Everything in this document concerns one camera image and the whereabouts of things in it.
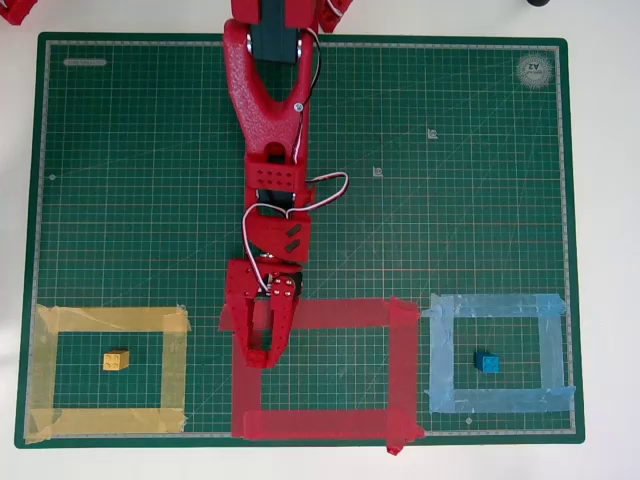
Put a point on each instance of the blue tape square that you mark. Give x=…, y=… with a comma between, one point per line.
x=500, y=305

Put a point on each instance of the red tape square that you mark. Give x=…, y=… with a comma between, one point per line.
x=350, y=312

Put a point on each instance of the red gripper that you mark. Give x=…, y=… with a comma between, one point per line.
x=243, y=281

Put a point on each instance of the green cutting mat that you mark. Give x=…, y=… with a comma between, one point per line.
x=450, y=200

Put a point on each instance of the yellow tape square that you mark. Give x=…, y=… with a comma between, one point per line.
x=110, y=320

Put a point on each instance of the blue cube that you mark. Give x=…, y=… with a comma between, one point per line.
x=487, y=362

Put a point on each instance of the red robot arm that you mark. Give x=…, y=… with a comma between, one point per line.
x=260, y=115

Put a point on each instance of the yellow cube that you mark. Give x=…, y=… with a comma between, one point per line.
x=116, y=360

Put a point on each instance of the small black knob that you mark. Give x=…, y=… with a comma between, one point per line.
x=538, y=2

